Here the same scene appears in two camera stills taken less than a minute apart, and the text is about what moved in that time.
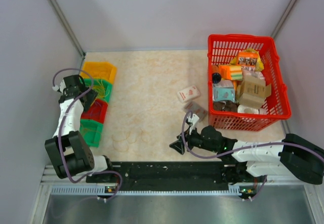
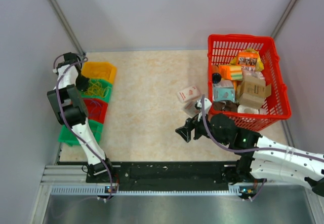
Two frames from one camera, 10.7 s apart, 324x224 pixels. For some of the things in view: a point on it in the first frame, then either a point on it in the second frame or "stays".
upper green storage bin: [103, 86] stays
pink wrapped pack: [250, 76] stays
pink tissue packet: [189, 93] stays
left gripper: [91, 96] -> [84, 85]
